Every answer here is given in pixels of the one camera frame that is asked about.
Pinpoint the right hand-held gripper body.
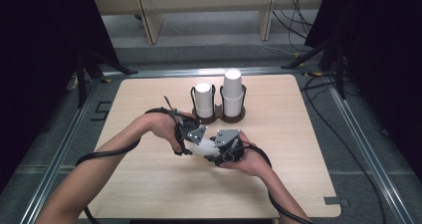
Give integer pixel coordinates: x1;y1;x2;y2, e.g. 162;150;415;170
212;127;247;167

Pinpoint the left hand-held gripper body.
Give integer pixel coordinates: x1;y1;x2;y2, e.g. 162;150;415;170
173;113;209;157

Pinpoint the single white paper cup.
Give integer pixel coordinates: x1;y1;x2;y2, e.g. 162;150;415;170
186;135;223;159

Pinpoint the dark brown double cup holder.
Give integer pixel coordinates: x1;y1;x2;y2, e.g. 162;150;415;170
189;84;248;125

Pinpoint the person's right hand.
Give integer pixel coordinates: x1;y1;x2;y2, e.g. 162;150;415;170
219;131;269;179

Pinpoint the person's left hand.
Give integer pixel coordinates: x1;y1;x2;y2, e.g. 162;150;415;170
142;112;197;153

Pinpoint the short white paper cup stack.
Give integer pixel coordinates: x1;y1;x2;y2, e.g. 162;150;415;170
194;82;215;119

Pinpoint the tall white paper cup stack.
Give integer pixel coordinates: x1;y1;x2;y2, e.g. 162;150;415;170
221;69;245;118

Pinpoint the grey tape strip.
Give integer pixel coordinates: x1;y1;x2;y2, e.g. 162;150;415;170
322;196;350;208

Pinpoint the black tripod stand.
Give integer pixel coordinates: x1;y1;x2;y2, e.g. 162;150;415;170
75;48;139;109
280;34;346;101

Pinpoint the light wooden shelf unit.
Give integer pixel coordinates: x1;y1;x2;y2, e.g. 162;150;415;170
90;0;328;46

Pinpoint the dark curtain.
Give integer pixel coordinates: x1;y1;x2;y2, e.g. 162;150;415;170
0;0;120;192
304;0;422;178

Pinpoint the right hand-held gripper black cable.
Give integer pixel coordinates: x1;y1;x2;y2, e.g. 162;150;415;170
242;141;315;224

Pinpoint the hand-held gripper black cable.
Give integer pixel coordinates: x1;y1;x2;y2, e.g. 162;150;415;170
75;96;187;224
242;141;315;224

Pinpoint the left hand-held gripper black cable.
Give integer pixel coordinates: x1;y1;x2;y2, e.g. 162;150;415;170
75;96;187;224

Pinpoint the thin white floor cable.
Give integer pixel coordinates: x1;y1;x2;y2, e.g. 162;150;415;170
254;43;301;58

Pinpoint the long black floor cable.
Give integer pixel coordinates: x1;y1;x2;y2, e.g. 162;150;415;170
300;74;388;224

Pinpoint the metal floor rail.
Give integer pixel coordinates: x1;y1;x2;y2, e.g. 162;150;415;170
325;80;417;224
19;74;105;224

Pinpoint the bundle of black floor cables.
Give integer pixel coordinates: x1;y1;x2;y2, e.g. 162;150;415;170
272;0;315;53

